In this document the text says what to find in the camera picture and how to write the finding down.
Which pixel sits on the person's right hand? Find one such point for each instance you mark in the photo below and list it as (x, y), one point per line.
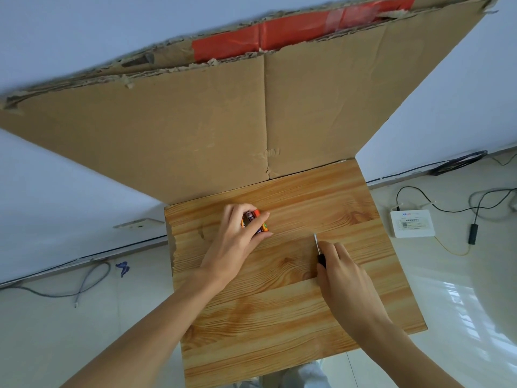
(347, 286)

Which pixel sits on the person's left hand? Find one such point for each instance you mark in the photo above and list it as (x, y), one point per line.
(230, 246)

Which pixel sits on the orange new battery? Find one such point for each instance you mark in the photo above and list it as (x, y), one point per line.
(244, 223)
(264, 228)

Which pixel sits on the blue new battery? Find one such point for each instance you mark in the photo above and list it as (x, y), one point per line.
(253, 215)

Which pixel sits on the person's right forearm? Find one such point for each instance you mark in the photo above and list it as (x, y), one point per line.
(396, 359)

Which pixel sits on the person's left forearm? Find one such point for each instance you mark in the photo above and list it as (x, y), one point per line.
(153, 335)

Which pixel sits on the person's grey trousers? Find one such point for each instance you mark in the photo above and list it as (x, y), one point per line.
(303, 377)

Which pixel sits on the wood grain cabinet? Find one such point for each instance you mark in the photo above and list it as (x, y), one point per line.
(282, 311)

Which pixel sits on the white router box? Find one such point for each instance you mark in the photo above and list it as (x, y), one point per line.
(412, 224)

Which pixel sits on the large brown cardboard sheet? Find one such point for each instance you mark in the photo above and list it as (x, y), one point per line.
(202, 129)

